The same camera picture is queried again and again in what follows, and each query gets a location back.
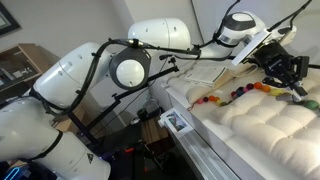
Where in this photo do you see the white printed booklet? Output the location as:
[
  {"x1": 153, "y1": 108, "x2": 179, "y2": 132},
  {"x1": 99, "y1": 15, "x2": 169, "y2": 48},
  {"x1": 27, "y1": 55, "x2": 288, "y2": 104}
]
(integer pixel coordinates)
[{"x1": 184, "y1": 65, "x2": 229, "y2": 85}]

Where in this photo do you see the multicolour felt ball garland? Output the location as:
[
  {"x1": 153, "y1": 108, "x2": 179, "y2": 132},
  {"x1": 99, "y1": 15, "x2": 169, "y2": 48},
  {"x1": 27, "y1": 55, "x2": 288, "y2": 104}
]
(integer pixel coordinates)
[{"x1": 187, "y1": 81, "x2": 320, "y2": 111}]

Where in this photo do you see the dark picture frame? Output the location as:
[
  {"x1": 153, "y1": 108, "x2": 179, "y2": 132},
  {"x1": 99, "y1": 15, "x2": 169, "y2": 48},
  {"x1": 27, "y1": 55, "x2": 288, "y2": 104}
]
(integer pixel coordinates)
[{"x1": 0, "y1": 1, "x2": 22, "y2": 37}]

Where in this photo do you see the large white tufted cushion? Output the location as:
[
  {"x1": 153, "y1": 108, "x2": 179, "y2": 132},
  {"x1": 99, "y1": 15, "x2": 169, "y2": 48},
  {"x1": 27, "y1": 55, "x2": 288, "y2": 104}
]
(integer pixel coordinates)
[{"x1": 213, "y1": 71, "x2": 320, "y2": 180}]

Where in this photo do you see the wooden wall shelf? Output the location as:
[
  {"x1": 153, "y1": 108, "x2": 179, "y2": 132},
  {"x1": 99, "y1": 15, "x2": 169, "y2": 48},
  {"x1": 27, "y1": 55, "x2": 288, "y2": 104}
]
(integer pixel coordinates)
[{"x1": 0, "y1": 42, "x2": 65, "y2": 98}]

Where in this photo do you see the black articulated camera stand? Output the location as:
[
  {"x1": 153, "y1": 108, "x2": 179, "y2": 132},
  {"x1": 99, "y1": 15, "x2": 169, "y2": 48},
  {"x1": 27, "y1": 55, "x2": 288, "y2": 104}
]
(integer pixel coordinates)
[{"x1": 68, "y1": 55, "x2": 181, "y2": 148}]

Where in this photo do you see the blue lit controller box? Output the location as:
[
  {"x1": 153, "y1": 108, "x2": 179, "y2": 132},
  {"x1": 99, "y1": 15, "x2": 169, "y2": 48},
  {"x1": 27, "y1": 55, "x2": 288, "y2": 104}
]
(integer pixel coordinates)
[{"x1": 0, "y1": 164, "x2": 33, "y2": 180}]

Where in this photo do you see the white wrist camera mount plate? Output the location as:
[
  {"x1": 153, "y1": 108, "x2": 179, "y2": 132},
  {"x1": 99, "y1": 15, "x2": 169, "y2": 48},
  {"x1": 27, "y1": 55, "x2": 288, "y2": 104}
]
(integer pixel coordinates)
[{"x1": 231, "y1": 28, "x2": 273, "y2": 67}]

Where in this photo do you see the brown wooden stool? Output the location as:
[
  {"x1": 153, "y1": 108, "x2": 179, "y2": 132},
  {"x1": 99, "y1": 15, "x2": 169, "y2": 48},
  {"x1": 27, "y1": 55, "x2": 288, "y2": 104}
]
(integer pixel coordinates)
[{"x1": 139, "y1": 116, "x2": 175, "y2": 158}]

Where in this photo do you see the white framed photo card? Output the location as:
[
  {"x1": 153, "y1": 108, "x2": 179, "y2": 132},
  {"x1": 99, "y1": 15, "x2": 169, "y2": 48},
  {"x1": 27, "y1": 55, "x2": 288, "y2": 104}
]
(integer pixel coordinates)
[{"x1": 158, "y1": 107, "x2": 195, "y2": 136}]

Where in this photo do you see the tan cardboard box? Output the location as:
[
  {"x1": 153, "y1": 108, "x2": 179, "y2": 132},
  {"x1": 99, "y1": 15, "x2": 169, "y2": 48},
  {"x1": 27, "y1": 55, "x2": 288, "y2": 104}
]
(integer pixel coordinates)
[{"x1": 53, "y1": 104, "x2": 90, "y2": 134}]

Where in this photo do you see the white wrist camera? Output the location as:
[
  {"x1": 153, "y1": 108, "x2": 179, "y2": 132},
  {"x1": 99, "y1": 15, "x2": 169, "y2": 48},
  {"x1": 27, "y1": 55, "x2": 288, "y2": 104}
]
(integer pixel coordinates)
[{"x1": 271, "y1": 24, "x2": 298, "y2": 46}]

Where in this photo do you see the small cream cushion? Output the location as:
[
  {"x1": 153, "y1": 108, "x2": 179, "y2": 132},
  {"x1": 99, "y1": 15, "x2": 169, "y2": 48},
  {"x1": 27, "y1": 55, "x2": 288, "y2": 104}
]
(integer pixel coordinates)
[{"x1": 165, "y1": 63, "x2": 255, "y2": 105}]

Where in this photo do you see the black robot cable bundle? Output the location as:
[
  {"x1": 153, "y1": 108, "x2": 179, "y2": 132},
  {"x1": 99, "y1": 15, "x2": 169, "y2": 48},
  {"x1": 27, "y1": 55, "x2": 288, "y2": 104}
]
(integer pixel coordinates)
[{"x1": 64, "y1": 0, "x2": 314, "y2": 116}]

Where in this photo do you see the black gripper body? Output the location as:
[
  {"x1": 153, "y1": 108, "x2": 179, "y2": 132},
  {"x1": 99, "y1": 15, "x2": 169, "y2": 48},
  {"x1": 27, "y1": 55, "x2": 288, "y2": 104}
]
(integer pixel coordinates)
[{"x1": 254, "y1": 42, "x2": 293, "y2": 78}]

